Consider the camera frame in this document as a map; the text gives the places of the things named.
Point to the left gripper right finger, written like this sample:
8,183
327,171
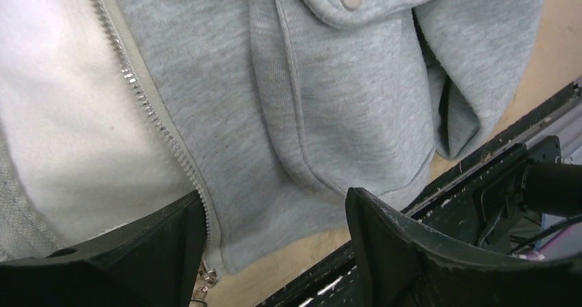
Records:
403,262

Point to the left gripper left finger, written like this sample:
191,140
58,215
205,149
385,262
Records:
152,261

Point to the grey zip jacket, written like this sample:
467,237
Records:
267,110

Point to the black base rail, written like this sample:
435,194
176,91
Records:
477,202

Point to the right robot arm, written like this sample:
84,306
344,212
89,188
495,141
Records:
552,188

